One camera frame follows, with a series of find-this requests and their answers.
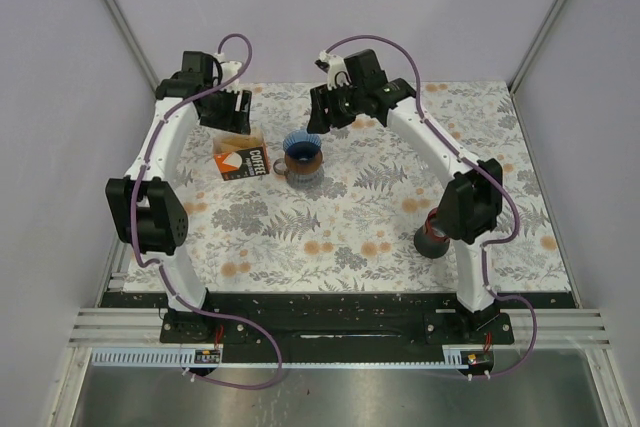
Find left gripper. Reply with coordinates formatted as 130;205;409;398
202;83;252;135

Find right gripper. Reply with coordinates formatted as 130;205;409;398
305;82;364;136

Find blue ribbed dripper holder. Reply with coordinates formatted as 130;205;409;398
283;130;322;161

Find orange coffee filter box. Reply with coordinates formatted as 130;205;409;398
213;128;270;181

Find wooden dripper ring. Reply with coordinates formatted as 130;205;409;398
283;151;324;175

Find grey glass carafe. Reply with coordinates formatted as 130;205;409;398
273;156;324;189

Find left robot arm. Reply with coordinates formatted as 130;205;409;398
105;51;251;342

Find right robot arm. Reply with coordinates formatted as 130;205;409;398
307;49;502;343

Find brown filters in box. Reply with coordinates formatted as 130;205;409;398
215;134;262;152

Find floral patterned table mat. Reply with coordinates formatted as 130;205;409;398
169;81;570;292

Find dark grey red-rimmed cup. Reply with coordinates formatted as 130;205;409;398
413;209;450;259

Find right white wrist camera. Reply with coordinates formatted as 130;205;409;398
315;51;350;90

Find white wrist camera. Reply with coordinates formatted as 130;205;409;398
315;51;350;90
213;52;245;93

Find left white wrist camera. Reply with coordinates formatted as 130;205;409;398
213;52;245;93

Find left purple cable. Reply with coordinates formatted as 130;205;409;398
129;33;286;390

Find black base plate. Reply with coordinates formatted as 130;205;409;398
159;290;514;346

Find aluminium frame rail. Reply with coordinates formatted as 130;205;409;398
101;0;160;92

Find white slotted cable duct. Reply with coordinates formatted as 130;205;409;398
91;347;223;368

